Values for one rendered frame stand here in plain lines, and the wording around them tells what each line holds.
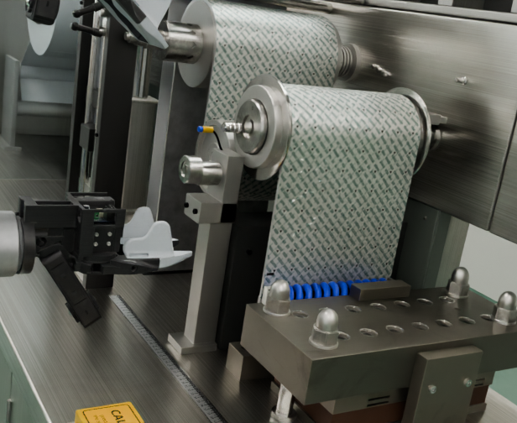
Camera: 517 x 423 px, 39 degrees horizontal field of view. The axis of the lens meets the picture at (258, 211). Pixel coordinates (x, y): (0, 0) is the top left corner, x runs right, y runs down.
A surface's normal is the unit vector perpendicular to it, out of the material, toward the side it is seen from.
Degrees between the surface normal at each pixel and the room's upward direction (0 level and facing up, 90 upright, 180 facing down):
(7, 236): 61
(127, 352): 0
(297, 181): 90
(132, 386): 0
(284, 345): 90
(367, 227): 90
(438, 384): 90
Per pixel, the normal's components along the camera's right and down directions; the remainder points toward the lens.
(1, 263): 0.47, 0.47
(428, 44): -0.86, 0.02
